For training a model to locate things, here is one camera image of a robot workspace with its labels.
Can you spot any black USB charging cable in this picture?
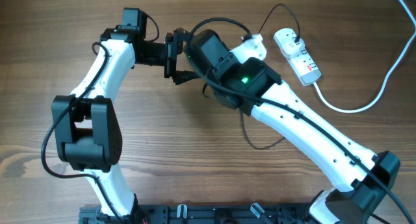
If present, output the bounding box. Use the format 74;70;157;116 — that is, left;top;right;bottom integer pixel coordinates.
239;3;302;151

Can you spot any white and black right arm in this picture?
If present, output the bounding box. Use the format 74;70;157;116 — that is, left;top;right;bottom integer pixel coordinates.
185;29;400;223

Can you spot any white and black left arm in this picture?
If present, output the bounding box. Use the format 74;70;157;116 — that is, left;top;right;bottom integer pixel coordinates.
41;8;195;223

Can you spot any white USB charger plug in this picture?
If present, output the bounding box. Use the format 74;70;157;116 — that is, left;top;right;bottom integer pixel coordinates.
281;39;305;58

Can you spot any white power strip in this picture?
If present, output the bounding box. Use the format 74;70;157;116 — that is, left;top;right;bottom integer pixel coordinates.
274;28;322;86

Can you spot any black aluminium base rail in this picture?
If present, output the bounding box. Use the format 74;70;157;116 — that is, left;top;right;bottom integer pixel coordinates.
79;203;317;224

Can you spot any white power strip cord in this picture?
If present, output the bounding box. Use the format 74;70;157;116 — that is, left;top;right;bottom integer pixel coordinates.
313;0;416;114

